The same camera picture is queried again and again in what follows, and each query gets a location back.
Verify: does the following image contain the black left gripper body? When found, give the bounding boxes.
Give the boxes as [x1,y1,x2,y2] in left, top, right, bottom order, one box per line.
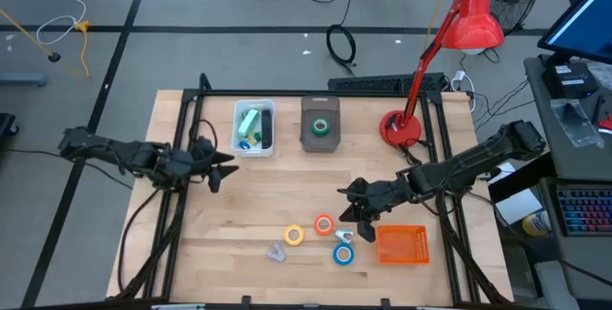
[184,137,223,193]

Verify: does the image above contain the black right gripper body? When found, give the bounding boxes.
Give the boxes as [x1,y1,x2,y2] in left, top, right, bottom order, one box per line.
[351,178,412,243]

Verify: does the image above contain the orange tape roll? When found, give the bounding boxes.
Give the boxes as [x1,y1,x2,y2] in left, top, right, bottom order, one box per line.
[314,213,335,236]

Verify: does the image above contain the blue tape roll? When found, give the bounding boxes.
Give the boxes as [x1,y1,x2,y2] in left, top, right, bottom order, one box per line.
[332,243,356,267]

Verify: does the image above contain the mint green stapler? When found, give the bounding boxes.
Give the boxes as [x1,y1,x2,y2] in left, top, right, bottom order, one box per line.
[237,108,261,139]

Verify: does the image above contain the yellow tape roll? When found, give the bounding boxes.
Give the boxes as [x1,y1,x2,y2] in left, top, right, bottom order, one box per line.
[283,224,306,247]

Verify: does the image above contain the green tape roll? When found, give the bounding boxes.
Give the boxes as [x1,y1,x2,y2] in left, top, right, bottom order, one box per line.
[311,117,332,137]

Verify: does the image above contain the lavender staple remover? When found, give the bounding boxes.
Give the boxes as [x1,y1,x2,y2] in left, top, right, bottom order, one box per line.
[266,242,287,263]

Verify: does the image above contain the black stapler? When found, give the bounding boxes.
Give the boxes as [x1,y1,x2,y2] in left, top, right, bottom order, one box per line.
[260,108,273,149]

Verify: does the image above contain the white plastic bin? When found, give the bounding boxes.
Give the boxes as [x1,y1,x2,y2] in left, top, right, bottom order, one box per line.
[230,98,276,158]

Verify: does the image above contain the orange mesh basket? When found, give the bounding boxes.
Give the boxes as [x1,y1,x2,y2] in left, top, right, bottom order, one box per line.
[376,224,430,266]

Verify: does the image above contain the smoky grey plastic bin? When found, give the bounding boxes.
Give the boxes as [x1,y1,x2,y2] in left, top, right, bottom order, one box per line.
[299,95,341,153]

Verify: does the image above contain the black perforated metal bar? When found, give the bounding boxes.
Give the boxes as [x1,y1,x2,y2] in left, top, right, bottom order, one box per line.
[327,73,446,95]

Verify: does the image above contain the white paper sheet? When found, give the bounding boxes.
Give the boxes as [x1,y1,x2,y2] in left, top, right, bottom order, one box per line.
[494,188,544,227]

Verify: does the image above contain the yellow round container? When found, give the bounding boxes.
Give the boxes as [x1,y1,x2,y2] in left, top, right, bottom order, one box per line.
[521,210,552,238]

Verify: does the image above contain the grey desk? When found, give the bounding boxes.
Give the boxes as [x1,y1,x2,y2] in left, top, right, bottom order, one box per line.
[524,54,612,182]

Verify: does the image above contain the grey cart base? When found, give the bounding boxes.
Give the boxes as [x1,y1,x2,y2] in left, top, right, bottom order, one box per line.
[0,71,48,87]

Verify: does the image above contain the red desk lamp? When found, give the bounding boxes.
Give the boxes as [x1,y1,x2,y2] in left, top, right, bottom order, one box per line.
[380,0,506,149]

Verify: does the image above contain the backlit black keyboard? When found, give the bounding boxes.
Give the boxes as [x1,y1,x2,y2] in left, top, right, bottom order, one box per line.
[557,188,612,237]

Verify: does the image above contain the clear plastic bag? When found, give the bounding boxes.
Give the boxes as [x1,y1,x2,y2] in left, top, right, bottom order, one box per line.
[550,98,606,149]

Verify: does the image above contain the small black box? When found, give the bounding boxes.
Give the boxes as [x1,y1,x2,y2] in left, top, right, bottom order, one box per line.
[541,62,600,100]

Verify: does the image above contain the black computer monitor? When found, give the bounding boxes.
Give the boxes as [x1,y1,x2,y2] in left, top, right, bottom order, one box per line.
[537,0,612,66]

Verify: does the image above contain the black metal table frame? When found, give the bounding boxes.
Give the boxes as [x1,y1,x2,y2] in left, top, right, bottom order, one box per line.
[114,73,513,310]

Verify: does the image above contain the white charger with cable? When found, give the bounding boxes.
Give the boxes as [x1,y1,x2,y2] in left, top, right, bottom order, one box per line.
[451,69,478,113]

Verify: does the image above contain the coiled black cable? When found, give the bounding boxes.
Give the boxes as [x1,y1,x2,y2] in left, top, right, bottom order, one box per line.
[326,23,358,70]

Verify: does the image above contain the yellow extension cable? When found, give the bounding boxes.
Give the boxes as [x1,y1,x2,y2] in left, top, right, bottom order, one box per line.
[74,20,92,79]

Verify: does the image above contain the white floor cable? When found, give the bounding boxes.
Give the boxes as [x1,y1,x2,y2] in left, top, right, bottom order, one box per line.
[35,0,87,46]

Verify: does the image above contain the hanging yellow strap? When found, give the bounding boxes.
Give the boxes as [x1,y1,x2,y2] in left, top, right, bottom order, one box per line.
[425,0,458,53]

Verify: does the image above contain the yellow rope with black end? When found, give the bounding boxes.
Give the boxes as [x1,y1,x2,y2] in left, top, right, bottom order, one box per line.
[0,8,62,63]

